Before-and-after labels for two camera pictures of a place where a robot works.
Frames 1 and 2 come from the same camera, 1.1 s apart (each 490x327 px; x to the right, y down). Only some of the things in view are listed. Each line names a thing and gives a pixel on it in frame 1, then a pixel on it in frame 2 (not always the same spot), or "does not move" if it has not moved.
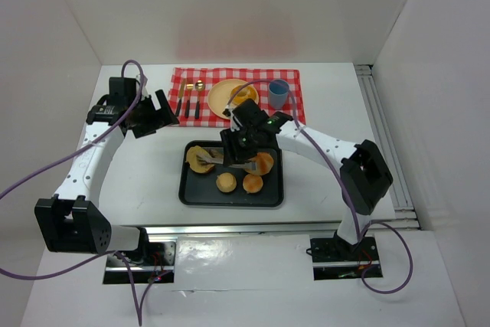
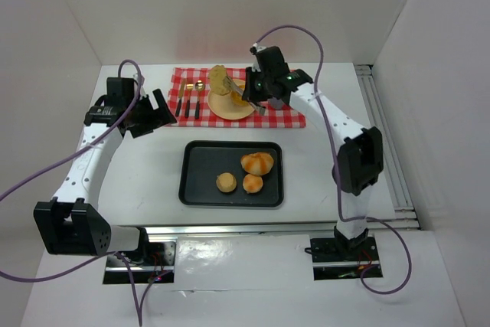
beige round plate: [220, 95] does not move
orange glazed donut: [244, 93] does not move
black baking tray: [205, 181] does not move
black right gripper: [233, 149] → [252, 87]
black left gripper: [149, 119] does not move
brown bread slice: [195, 164] → [217, 73]
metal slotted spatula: [215, 155] → [261, 110]
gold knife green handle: [181, 96] does not move
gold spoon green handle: [199, 86] does not move
